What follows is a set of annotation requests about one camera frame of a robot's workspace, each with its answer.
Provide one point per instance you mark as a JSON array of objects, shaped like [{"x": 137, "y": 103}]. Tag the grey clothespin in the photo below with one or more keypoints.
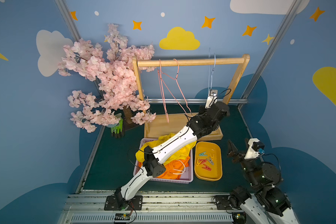
[{"x": 210, "y": 161}]

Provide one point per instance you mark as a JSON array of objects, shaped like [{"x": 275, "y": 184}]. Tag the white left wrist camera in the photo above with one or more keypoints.
[{"x": 212, "y": 96}]

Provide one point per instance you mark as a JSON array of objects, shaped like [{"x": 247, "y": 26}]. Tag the pink plastic basket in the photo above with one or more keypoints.
[{"x": 186, "y": 177}]

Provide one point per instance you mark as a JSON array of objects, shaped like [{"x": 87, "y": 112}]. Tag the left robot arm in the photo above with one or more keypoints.
[{"x": 198, "y": 126}]

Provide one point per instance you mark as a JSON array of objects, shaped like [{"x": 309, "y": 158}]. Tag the pink cherry blossom tree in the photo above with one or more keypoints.
[{"x": 116, "y": 77}]

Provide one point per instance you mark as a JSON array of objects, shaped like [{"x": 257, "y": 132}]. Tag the yellow shorts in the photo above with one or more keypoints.
[{"x": 168, "y": 148}]

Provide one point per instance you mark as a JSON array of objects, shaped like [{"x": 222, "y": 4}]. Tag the wooden clothes rack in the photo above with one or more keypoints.
[{"x": 172, "y": 123}]

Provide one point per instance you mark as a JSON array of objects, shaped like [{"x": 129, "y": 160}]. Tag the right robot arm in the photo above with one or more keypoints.
[{"x": 268, "y": 205}]

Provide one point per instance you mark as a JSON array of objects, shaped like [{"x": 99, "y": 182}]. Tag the red clothespin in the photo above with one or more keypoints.
[
  {"x": 206, "y": 167},
  {"x": 201, "y": 161}
]

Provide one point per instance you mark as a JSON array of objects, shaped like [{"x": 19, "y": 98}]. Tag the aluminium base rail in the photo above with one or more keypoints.
[{"x": 87, "y": 207}]

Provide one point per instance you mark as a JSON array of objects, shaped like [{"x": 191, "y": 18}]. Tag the light blue wire hanger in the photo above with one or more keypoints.
[{"x": 210, "y": 74}]

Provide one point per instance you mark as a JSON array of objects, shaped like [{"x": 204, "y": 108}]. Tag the yellow plastic tray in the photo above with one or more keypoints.
[{"x": 216, "y": 172}]

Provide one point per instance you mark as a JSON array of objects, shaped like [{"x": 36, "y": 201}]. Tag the light orange shorts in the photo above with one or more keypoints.
[{"x": 175, "y": 169}]

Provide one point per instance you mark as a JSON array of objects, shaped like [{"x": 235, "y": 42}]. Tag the pink wire hanger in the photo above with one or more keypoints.
[
  {"x": 177, "y": 83},
  {"x": 159, "y": 71}
]

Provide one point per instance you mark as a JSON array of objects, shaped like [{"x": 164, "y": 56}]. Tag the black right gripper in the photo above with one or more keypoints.
[{"x": 240, "y": 158}]

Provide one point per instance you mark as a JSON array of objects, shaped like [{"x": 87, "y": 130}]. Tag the green plant decoration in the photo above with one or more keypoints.
[{"x": 117, "y": 130}]

